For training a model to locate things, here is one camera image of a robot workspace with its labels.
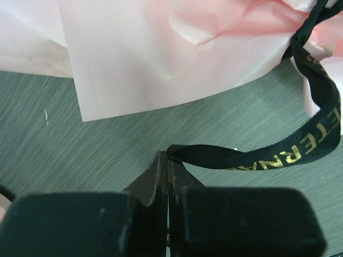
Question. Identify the black ribbon gold lettering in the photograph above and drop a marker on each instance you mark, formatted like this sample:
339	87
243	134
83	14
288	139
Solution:
316	138

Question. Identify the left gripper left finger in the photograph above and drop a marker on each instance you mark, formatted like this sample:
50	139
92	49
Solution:
132	222

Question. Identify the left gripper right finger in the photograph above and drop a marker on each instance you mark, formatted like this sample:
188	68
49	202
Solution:
239	221

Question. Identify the pink flower bouquet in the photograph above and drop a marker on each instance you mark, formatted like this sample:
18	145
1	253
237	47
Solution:
132	56

